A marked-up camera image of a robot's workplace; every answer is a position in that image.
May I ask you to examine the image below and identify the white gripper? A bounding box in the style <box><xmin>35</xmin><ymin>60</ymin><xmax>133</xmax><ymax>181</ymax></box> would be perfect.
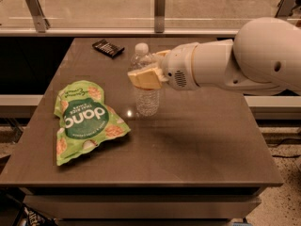
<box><xmin>128</xmin><ymin>42</ymin><xmax>198</xmax><ymax>90</ymax></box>

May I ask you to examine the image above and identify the clear plastic water bottle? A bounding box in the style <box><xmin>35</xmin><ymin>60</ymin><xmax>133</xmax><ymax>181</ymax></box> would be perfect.
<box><xmin>128</xmin><ymin>43</ymin><xmax>159</xmax><ymax>117</ymax></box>

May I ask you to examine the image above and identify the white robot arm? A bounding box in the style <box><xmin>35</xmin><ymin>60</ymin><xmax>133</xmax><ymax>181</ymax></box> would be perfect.
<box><xmin>128</xmin><ymin>18</ymin><xmax>301</xmax><ymax>95</ymax></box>

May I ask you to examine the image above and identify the green rice chip bag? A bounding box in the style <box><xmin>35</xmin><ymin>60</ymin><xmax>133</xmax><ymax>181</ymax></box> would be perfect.
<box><xmin>54</xmin><ymin>80</ymin><xmax>131</xmax><ymax>166</ymax></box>

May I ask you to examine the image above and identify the black snack bar wrapper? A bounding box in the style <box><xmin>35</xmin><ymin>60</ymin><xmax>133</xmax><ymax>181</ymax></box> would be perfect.
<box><xmin>92</xmin><ymin>39</ymin><xmax>124</xmax><ymax>58</ymax></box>

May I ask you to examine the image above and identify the glass railing panel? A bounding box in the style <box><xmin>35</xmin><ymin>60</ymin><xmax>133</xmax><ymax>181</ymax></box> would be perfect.
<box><xmin>0</xmin><ymin>0</ymin><xmax>301</xmax><ymax>30</ymax></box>

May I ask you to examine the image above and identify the grey table drawer front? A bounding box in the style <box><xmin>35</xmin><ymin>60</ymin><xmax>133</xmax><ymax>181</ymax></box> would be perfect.
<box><xmin>24</xmin><ymin>195</ymin><xmax>261</xmax><ymax>219</ymax></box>

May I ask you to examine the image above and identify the middle metal railing bracket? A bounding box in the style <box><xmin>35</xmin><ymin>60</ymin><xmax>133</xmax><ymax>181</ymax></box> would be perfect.
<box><xmin>154</xmin><ymin>0</ymin><xmax>166</xmax><ymax>33</ymax></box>

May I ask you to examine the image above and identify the metal railing bracket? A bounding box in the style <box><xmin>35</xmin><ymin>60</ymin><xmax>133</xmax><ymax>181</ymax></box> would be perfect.
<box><xmin>154</xmin><ymin>0</ymin><xmax>166</xmax><ymax>33</ymax></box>
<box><xmin>25</xmin><ymin>0</ymin><xmax>50</xmax><ymax>33</ymax></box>
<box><xmin>275</xmin><ymin>0</ymin><xmax>296</xmax><ymax>19</ymax></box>

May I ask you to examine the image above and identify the left metal railing bracket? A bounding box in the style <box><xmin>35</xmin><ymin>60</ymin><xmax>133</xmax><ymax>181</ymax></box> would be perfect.
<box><xmin>25</xmin><ymin>0</ymin><xmax>50</xmax><ymax>33</ymax></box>

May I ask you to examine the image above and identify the right metal railing bracket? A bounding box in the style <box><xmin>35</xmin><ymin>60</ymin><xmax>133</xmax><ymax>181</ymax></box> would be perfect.
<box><xmin>275</xmin><ymin>0</ymin><xmax>296</xmax><ymax>19</ymax></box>

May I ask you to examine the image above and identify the black floor cable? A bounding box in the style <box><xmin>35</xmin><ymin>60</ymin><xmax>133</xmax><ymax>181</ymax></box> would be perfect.
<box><xmin>266</xmin><ymin>137</ymin><xmax>301</xmax><ymax>159</ymax></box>

